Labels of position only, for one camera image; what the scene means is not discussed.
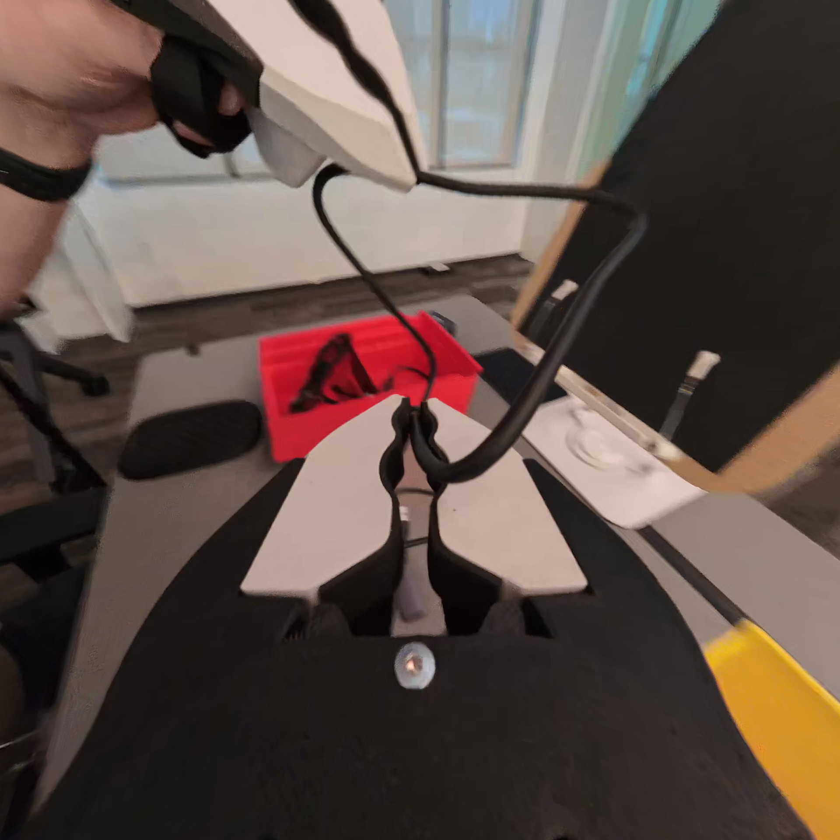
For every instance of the small black object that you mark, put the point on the small black object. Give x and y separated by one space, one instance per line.
443 321

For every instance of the dark flat device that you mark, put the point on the dark flat device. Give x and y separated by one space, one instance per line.
515 377

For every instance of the white stand bracket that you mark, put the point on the white stand bracket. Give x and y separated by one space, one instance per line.
604 401

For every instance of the yellow plastic bin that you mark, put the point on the yellow plastic bin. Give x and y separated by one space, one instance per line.
781 722

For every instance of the black panel wooden board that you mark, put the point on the black panel wooden board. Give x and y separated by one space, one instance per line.
722 229

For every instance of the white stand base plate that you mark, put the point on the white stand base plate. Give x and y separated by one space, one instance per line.
630 489

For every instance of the black oval mesh pad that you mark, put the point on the black oval mesh pad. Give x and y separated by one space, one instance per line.
190 439

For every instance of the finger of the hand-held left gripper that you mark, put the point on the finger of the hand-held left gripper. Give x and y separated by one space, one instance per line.
315 118
374 46

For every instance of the person's left hand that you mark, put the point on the person's left hand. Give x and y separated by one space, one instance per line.
65 72

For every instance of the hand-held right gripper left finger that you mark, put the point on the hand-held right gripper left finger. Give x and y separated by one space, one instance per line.
328 518

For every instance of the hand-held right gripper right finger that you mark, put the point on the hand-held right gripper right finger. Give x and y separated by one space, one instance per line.
518 538

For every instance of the red plastic bin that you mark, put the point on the red plastic bin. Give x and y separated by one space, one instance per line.
289 433

